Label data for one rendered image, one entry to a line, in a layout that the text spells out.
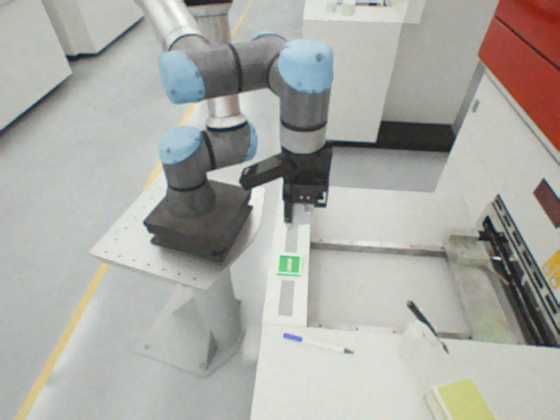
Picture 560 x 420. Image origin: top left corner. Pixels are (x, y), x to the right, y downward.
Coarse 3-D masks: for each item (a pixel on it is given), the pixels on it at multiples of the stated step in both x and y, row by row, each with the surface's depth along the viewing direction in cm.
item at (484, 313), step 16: (448, 256) 96; (464, 272) 90; (480, 272) 90; (464, 288) 86; (480, 288) 86; (464, 304) 85; (480, 304) 83; (496, 304) 83; (480, 320) 80; (496, 320) 80; (480, 336) 77; (512, 336) 77
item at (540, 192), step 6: (540, 186) 80; (546, 186) 78; (534, 192) 82; (540, 192) 80; (546, 192) 78; (540, 198) 79; (546, 198) 77; (552, 198) 76; (546, 204) 77; (552, 204) 76; (558, 204) 74; (546, 210) 77; (552, 210) 75; (558, 210) 74; (552, 216) 75; (558, 216) 74
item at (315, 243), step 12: (312, 240) 101; (324, 240) 101; (336, 240) 101; (348, 240) 101; (360, 240) 101; (372, 252) 102; (384, 252) 101; (396, 252) 101; (408, 252) 100; (420, 252) 100; (432, 252) 99; (444, 252) 99
